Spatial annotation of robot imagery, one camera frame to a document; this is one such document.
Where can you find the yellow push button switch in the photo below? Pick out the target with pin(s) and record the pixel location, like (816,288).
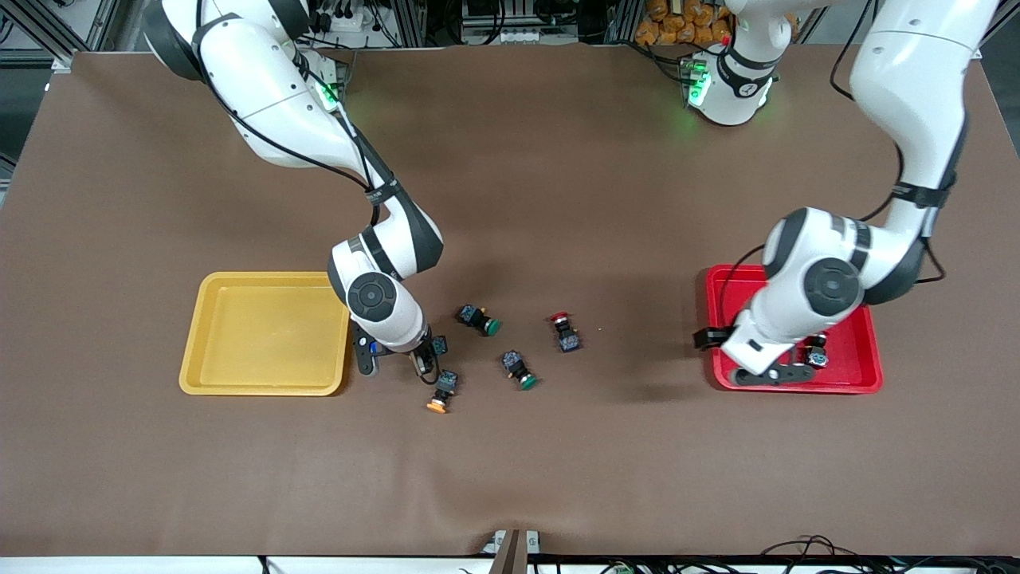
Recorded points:
(444,387)
(440,345)

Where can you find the red push button switch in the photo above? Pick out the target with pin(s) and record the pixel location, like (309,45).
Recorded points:
(566,339)
(817,356)

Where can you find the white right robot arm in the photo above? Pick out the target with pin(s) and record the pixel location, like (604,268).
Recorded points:
(263,96)

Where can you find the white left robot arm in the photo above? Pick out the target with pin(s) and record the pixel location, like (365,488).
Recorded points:
(916,104)

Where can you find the red plastic tray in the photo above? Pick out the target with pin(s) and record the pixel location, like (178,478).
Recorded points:
(849,363)

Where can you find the yellow plastic tray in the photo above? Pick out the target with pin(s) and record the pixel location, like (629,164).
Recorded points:
(255,335)

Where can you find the orange packaged goods pile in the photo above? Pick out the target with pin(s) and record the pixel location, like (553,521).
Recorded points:
(677,20)

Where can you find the long white power strip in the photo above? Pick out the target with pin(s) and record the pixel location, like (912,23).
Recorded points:
(518,36)

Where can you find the white power strip with plugs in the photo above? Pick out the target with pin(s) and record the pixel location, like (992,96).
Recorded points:
(343,20)

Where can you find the green push button switch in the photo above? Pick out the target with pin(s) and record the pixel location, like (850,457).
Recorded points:
(476,316)
(516,367)

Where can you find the metal table edge bracket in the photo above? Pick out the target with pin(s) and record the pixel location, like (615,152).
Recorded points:
(510,554)

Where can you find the aluminium frame post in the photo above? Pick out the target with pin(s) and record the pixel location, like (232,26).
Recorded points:
(410,20)
(625,20)

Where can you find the aluminium frame strut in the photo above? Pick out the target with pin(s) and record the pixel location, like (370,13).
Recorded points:
(40,28)

